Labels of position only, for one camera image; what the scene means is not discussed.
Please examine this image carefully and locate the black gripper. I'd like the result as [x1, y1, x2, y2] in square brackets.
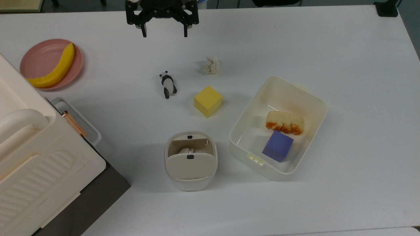
[125, 0, 200, 38]

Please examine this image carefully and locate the white desktop trash can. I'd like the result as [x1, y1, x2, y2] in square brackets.
[164, 131, 219, 191]

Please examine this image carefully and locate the panda toy figure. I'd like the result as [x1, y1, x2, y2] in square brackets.
[159, 70, 178, 99]

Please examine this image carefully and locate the crumpled white paper ball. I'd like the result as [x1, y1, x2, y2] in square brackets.
[202, 56, 221, 74]

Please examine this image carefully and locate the yellow foam cube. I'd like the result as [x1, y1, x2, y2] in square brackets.
[194, 86, 223, 118]

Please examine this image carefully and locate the yellow toy banana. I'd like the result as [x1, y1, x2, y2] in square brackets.
[26, 43, 75, 89]

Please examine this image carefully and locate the pink plate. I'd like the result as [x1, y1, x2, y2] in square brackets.
[20, 39, 83, 91]

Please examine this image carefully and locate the clear tray with copper edge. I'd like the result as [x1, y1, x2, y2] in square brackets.
[49, 97, 102, 147]

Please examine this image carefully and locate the white plastic storage box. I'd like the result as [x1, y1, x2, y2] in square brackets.
[229, 76, 328, 181]

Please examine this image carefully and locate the toy bread loaf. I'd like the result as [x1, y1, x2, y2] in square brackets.
[265, 110, 305, 136]

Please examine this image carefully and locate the purple foam cube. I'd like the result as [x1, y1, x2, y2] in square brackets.
[262, 130, 294, 163]

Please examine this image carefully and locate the cream plastic drawer cabinet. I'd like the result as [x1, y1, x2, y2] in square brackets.
[0, 54, 107, 236]

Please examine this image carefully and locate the dark grey base mat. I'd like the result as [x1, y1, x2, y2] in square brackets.
[32, 164, 131, 236]

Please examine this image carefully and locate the black clamp mount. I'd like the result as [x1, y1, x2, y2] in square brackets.
[374, 0, 401, 17]

